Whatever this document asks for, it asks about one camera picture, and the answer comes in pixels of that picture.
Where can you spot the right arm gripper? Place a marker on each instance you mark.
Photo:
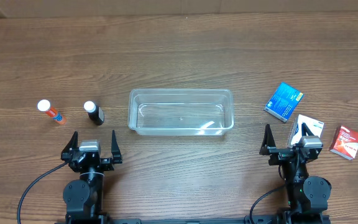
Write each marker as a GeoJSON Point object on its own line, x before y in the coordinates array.
{"type": "Point", "coordinates": [286, 154]}

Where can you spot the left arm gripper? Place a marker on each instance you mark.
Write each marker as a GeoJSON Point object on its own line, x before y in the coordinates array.
{"type": "Point", "coordinates": [91, 158]}

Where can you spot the white bandage box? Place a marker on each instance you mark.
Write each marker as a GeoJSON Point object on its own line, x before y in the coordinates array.
{"type": "Point", "coordinates": [315, 126]}

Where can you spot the black bottle white cap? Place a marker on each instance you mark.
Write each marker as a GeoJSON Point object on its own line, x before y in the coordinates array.
{"type": "Point", "coordinates": [95, 113]}

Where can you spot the blue lozenge box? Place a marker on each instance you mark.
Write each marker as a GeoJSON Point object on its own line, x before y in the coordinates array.
{"type": "Point", "coordinates": [283, 102]}

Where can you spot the red small box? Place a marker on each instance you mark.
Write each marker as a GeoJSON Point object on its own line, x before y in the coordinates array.
{"type": "Point", "coordinates": [345, 143]}

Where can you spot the orange tube white cap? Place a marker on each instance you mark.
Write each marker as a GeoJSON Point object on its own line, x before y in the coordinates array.
{"type": "Point", "coordinates": [46, 107]}

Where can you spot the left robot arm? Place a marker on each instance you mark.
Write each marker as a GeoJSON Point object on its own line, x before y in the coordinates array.
{"type": "Point", "coordinates": [84, 196]}

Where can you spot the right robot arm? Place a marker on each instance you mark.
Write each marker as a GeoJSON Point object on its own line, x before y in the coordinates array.
{"type": "Point", "coordinates": [307, 195]}

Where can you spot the clear plastic container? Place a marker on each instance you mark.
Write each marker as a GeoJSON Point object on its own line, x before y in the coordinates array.
{"type": "Point", "coordinates": [180, 112]}

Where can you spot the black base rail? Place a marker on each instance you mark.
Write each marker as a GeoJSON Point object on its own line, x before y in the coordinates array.
{"type": "Point", "coordinates": [262, 219]}

